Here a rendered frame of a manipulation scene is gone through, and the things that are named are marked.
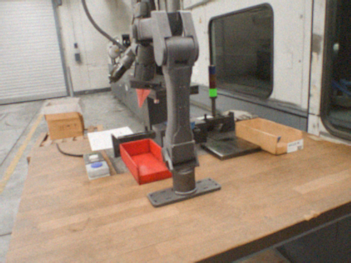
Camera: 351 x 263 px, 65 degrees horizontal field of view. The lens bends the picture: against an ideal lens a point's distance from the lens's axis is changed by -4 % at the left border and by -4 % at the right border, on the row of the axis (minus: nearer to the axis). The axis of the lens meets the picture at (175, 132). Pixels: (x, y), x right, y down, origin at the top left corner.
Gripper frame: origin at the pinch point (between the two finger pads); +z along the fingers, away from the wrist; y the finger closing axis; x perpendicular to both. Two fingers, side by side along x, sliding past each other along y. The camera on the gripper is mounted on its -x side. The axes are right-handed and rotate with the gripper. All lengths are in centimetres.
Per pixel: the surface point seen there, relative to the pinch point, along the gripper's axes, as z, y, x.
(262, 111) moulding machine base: 15, -76, -44
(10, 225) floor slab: 154, 82, -99
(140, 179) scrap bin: 15.2, 0.4, 22.1
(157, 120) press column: 19.3, -13.3, -31.2
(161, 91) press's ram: -2.7, -8.4, -8.6
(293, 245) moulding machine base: 74, -93, 1
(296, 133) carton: 2, -57, 11
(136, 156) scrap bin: 21.1, -1.3, -0.3
